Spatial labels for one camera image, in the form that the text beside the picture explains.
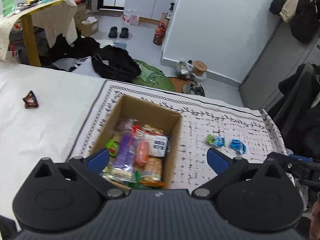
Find orange cracker packet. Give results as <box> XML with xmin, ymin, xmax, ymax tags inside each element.
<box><xmin>139</xmin><ymin>157</ymin><xmax>165</xmax><ymax>188</ymax></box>

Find purple wafer snack packet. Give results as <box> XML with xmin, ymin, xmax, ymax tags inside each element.
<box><xmin>100</xmin><ymin>134</ymin><xmax>138</xmax><ymax>183</ymax></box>

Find dark purple clear-wrapped snack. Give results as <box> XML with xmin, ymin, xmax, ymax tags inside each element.
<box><xmin>114</xmin><ymin>118</ymin><xmax>137</xmax><ymax>134</ymax></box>

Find sneakers on orange mat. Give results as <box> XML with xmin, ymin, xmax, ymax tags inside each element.
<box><xmin>182</xmin><ymin>81</ymin><xmax>205</xmax><ymax>96</ymax></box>

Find clear plastic bag clutter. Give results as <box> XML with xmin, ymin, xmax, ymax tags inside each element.
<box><xmin>175</xmin><ymin>61</ymin><xmax>193</xmax><ymax>80</ymax></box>

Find hanging dark clothes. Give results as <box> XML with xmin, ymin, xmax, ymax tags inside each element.
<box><xmin>269</xmin><ymin>0</ymin><xmax>319</xmax><ymax>44</ymax></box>

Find wooden table with cloth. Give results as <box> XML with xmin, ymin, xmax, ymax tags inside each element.
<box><xmin>1</xmin><ymin>0</ymin><xmax>78</xmax><ymax>67</ymax></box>

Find orange candy clear bag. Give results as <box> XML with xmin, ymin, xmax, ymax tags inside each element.
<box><xmin>135</xmin><ymin>140</ymin><xmax>150</xmax><ymax>166</ymax></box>

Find green dinosaur rug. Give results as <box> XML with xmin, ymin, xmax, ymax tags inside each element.
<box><xmin>132</xmin><ymin>59</ymin><xmax>175</xmax><ymax>92</ymax></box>

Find white red plastic bag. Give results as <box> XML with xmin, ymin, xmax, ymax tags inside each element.
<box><xmin>122</xmin><ymin>9</ymin><xmax>139</xmax><ymax>25</ymax></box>

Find light blue snack packet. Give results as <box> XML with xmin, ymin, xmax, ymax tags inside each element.
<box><xmin>213</xmin><ymin>136</ymin><xmax>225</xmax><ymax>148</ymax></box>

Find bright green snack bag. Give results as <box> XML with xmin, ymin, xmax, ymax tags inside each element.
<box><xmin>106</xmin><ymin>139</ymin><xmax>119</xmax><ymax>158</ymax></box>

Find red snack packet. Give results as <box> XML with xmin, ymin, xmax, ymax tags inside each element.
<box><xmin>132</xmin><ymin>125</ymin><xmax>144</xmax><ymax>137</ymax></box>

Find brown cardboard box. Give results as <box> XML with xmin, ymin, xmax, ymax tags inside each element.
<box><xmin>91</xmin><ymin>95</ymin><xmax>183</xmax><ymax>192</ymax></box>

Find wooden lidded jar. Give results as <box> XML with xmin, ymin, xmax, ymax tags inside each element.
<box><xmin>193</xmin><ymin>61</ymin><xmax>207</xmax><ymax>76</ymax></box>

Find patterned white bed cloth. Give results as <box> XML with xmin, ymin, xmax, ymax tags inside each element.
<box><xmin>69</xmin><ymin>81</ymin><xmax>286</xmax><ymax>191</ymax></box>

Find black bag on floor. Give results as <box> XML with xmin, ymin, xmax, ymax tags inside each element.
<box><xmin>91</xmin><ymin>45</ymin><xmax>142</xmax><ymax>83</ymax></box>

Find open cardboard box floor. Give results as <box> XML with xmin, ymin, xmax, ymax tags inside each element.
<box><xmin>78</xmin><ymin>16</ymin><xmax>99</xmax><ymax>37</ymax></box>

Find brown hair claw clip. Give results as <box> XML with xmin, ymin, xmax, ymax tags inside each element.
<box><xmin>22</xmin><ymin>90</ymin><xmax>39</xmax><ymax>109</ymax></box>

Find blue crumpled snack packet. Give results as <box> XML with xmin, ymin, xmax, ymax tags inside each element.
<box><xmin>229</xmin><ymin>139</ymin><xmax>247</xmax><ymax>154</ymax></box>

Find black slipper left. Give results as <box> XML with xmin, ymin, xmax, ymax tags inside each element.
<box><xmin>108</xmin><ymin>26</ymin><xmax>118</xmax><ymax>38</ymax></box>

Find green small snack packet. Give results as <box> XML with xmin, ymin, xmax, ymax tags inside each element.
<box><xmin>206</xmin><ymin>134</ymin><xmax>216</xmax><ymax>145</ymax></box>

